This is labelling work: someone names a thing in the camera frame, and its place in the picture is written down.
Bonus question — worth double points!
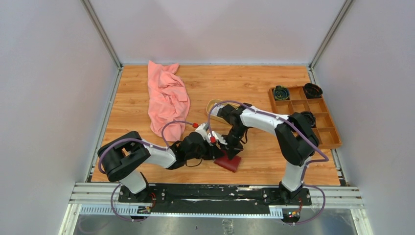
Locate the brown compartment organizer tray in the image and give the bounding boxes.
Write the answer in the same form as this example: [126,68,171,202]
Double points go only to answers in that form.
[268,86,342,149]

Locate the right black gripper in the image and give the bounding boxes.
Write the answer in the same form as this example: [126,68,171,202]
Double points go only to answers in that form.
[218,126,248,160]

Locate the yellow oval tray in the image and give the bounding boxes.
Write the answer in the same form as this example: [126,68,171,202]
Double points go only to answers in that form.
[206,99,238,127]

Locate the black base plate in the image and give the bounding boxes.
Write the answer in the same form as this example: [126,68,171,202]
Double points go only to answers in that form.
[117,184,312,214]

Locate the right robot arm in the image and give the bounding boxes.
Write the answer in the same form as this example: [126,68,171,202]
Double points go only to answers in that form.
[217,104,320,205]

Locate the red leather card holder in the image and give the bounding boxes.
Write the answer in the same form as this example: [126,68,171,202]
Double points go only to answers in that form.
[214,150,242,172]

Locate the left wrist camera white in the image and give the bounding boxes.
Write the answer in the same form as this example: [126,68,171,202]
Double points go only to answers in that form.
[195,123,210,141]

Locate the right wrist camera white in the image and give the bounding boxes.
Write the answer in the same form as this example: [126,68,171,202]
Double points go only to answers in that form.
[207,131,228,145]

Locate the black round cap top right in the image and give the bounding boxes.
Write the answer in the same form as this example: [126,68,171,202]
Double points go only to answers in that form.
[303,83,323,99]

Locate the aluminium frame rail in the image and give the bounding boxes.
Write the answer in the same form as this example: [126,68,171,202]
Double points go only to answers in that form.
[69,183,364,219]

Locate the black round cap middle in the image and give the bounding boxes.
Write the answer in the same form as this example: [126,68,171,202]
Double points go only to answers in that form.
[300,111,317,128]

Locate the black green round cap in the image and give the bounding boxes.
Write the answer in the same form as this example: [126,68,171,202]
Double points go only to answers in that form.
[273,85,290,101]

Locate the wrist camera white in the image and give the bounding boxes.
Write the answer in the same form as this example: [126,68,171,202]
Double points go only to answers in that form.
[195,123,210,141]
[207,131,228,145]

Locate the pink cloth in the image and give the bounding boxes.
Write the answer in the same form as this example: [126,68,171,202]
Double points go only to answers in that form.
[147,61,190,141]

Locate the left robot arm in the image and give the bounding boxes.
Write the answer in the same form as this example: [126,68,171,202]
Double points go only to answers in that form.
[97,131,224,202]

